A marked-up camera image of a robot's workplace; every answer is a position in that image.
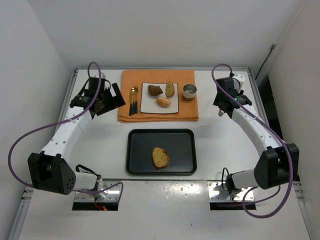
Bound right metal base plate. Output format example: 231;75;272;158
207;181;251;203

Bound brown chocolate croissant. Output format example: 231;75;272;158
147;85;163;97

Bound glossy orange bun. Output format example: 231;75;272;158
156;97;172;108

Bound black baking tray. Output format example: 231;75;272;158
125;128;197;176

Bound metal base plate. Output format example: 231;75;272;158
73;180;123;204
207;181;251;203

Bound silver metal cup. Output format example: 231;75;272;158
183;83;197;100

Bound black right base cable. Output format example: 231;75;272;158
221;166;233;196

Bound seeded bread slice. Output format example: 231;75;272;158
152;147;170;169
165;81;175;98

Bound white square plate black rim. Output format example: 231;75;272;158
139;82;179;114

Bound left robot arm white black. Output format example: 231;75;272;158
27;76;126;195

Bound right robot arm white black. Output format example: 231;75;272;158
213;75;300;194

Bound black wall cable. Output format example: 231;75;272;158
254;43;276;81

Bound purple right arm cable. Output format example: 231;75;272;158
211;63;294;219

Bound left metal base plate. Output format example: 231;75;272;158
73;180;123;204

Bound green handled gold spoon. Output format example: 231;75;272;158
129;88;135;116

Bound green handled gold knife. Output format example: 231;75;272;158
132;96;136;115

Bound stainless steel tongs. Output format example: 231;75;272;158
218;109;224;117

